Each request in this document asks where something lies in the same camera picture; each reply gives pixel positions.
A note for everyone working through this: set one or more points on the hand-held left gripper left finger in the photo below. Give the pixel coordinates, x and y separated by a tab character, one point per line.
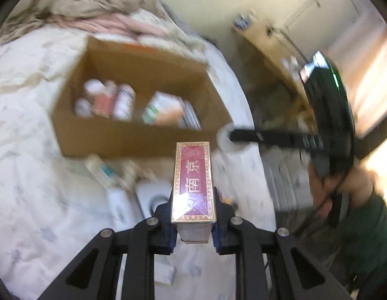
171	240

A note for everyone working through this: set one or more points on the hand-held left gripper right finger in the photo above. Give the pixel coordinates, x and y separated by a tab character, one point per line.
216	237

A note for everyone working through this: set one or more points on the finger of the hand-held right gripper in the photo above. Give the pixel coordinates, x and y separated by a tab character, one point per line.
268	139

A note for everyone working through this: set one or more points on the red and gold cigarette box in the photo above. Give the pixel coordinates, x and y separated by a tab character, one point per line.
193	178
104	102

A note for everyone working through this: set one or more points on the brown cardboard box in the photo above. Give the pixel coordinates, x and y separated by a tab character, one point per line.
118	137

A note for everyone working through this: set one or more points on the person's right forearm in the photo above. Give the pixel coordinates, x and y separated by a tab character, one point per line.
371	237

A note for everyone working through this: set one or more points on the person's right hand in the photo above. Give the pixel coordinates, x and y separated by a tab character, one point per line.
359	187

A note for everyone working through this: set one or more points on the small white carton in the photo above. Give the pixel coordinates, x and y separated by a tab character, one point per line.
164	272

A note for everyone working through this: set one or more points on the white cabinet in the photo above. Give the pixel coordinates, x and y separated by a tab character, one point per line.
287	187

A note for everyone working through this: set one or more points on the tall white lotion bottle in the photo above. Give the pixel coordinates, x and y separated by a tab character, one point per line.
120	207

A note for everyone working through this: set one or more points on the wooden desk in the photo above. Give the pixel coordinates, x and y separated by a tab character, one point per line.
274	68

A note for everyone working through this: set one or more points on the white and teal carton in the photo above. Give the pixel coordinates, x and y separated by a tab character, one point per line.
101	169

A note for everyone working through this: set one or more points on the green and white medicine box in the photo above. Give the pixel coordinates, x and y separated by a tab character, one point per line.
157	107

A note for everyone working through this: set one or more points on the white floral comforter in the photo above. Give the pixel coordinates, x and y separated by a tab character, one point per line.
30	178

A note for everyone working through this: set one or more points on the pink cloth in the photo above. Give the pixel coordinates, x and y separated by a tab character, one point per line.
118	25

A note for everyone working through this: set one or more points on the crumpled beige blanket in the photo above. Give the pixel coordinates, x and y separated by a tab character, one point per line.
87	3

